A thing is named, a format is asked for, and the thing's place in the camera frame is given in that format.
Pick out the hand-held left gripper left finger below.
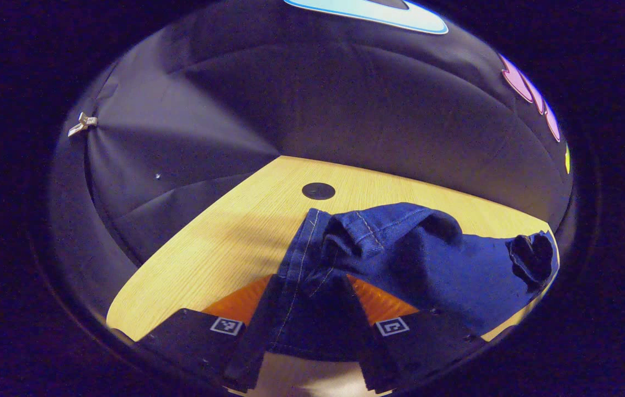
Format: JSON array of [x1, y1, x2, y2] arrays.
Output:
[[135, 273, 286, 393]]

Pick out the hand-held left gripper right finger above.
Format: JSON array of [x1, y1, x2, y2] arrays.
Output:
[[340, 274, 488, 394]]

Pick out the blue denim jeans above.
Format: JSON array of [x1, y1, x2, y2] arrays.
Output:
[[265, 202, 560, 362]]

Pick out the black round table grommet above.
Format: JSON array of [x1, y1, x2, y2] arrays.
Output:
[[302, 182, 336, 200]]

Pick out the silver cloth clip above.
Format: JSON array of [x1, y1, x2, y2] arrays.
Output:
[[68, 112, 98, 137]]

